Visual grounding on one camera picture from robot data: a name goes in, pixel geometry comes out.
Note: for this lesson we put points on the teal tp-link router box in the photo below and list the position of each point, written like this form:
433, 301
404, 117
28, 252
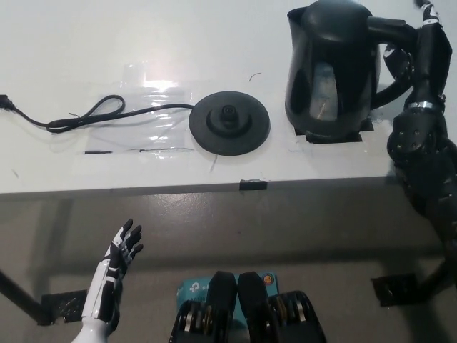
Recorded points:
193, 287

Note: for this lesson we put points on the black tape square marker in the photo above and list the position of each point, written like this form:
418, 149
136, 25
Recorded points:
321, 139

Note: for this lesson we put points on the black electric kettle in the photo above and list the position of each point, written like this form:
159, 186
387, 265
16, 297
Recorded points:
328, 71

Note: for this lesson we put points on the black metal table leg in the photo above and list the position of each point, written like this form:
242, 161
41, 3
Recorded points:
437, 282
19, 302

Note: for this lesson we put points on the small black tape strip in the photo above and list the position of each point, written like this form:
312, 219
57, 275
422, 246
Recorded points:
253, 184

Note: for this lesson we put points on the clear tape sheet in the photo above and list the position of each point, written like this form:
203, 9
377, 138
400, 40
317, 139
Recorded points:
150, 121

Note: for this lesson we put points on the black floor tape patch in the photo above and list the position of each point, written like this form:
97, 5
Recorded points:
64, 307
396, 289

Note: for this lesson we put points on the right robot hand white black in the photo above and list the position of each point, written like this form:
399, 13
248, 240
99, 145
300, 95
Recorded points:
432, 64

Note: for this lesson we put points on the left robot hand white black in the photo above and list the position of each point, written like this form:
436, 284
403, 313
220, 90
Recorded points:
109, 277

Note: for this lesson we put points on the round black kettle base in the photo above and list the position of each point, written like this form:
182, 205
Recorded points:
228, 125

